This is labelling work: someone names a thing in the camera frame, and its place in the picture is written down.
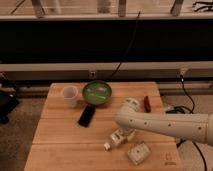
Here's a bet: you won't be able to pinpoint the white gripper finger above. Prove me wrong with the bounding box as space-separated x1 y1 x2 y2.
126 130 136 141

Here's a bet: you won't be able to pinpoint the clear plastic bottle white label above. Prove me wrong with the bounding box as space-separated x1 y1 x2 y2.
104 128 129 151

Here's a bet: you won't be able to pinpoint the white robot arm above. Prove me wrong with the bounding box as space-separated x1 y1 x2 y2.
115 98 213 146

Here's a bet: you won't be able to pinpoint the green ceramic bowl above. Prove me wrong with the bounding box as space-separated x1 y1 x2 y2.
82 80 112 105

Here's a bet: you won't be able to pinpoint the small brown object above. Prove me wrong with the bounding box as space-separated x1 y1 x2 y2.
144 96 151 113

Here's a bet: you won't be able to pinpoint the black smartphone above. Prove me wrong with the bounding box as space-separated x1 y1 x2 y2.
78 105 95 127

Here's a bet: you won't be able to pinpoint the translucent plastic cup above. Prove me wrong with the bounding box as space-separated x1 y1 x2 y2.
60 86 78 108

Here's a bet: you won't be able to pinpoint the dark object at left edge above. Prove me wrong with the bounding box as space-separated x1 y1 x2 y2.
0 72 19 124

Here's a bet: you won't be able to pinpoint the black floor cables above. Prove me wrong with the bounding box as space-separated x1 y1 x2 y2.
171 73 208 171

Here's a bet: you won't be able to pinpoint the black hanging cable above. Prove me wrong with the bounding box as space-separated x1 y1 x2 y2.
107 10 142 80

